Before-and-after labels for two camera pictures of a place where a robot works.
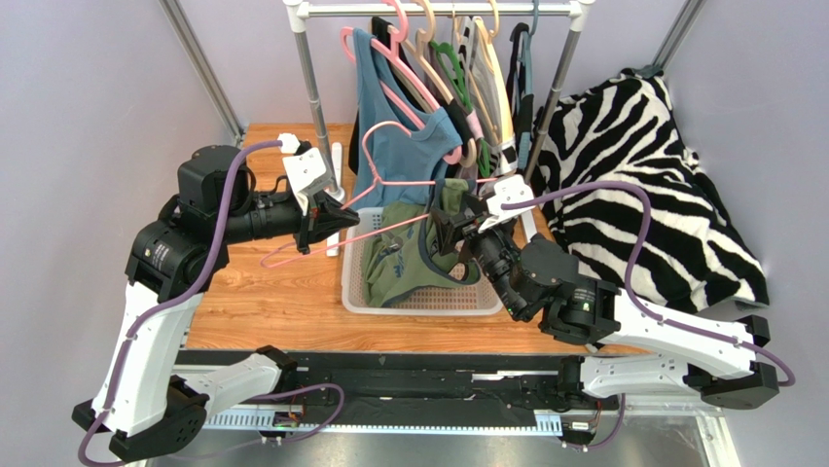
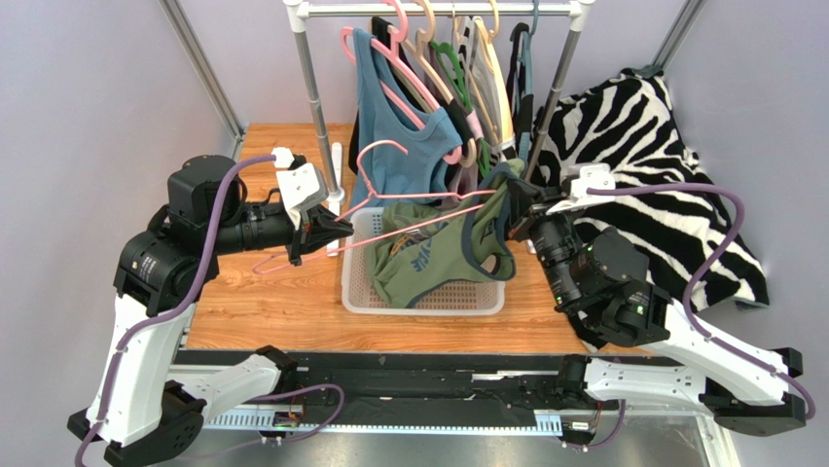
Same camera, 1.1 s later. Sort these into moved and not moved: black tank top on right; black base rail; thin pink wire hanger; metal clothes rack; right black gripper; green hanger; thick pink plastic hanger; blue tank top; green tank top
Moved: thin pink wire hanger; right black gripper; green tank top
Not moved: blue tank top; metal clothes rack; black tank top on right; thick pink plastic hanger; black base rail; green hanger
